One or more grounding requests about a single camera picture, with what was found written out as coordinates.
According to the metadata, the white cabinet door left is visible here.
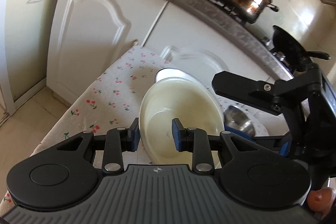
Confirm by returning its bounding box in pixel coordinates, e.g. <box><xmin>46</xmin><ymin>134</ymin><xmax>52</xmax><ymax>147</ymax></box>
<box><xmin>47</xmin><ymin>0</ymin><xmax>167</xmax><ymax>103</ymax></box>

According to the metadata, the black wok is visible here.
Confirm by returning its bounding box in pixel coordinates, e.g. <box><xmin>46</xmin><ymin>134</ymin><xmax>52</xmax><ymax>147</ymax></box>
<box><xmin>272</xmin><ymin>25</ymin><xmax>331</xmax><ymax>72</ymax></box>

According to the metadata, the stainless steel bowl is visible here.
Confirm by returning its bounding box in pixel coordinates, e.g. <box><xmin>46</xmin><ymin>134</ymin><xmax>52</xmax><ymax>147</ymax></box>
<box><xmin>224</xmin><ymin>105</ymin><xmax>256</xmax><ymax>137</ymax></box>

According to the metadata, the white plate with blue rim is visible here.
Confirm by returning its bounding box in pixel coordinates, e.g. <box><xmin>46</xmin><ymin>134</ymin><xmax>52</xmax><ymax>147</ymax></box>
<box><xmin>155</xmin><ymin>68</ymin><xmax>203</xmax><ymax>86</ymax></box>

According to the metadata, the white cabinet door middle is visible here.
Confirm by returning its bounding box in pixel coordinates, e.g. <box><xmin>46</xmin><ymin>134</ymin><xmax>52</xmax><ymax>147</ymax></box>
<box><xmin>137</xmin><ymin>2</ymin><xmax>292</xmax><ymax>88</ymax></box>

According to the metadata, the white cabinet door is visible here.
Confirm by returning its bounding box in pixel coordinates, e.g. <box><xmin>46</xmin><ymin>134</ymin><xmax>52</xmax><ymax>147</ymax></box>
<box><xmin>47</xmin><ymin>0</ymin><xmax>167</xmax><ymax>103</ymax></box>
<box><xmin>137</xmin><ymin>2</ymin><xmax>292</xmax><ymax>88</ymax></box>

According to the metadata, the person's right hand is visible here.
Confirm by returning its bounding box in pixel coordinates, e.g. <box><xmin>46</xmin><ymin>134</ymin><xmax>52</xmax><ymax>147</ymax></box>
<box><xmin>307</xmin><ymin>187</ymin><xmax>335</xmax><ymax>214</ymax></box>

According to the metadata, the cream bowl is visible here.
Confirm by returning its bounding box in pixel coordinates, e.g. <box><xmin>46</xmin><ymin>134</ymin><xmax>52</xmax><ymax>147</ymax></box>
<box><xmin>139</xmin><ymin>77</ymin><xmax>224</xmax><ymax>165</ymax></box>

